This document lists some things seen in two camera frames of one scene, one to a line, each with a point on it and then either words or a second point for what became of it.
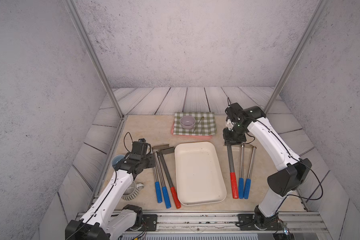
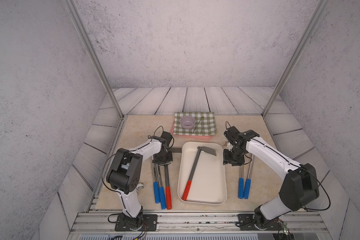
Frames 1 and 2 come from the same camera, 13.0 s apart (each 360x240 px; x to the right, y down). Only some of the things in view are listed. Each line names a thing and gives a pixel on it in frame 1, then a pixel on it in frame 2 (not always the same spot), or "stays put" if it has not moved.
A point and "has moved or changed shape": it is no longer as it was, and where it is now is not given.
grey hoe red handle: (169, 150) -> (168, 195)
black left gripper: (152, 158) -> (168, 161)
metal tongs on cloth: (201, 130) stays put
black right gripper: (227, 141) -> (237, 162)
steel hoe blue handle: (157, 183) stays put
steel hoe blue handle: (241, 183) stays put
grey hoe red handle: (233, 178) -> (205, 150)
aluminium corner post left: (92, 47) stays put
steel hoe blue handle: (164, 188) -> (162, 200)
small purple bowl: (187, 122) stays put
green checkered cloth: (205, 124) stays put
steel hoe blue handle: (248, 181) stays put
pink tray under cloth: (189, 137) stays put
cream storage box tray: (199, 177) has moved or changed shape
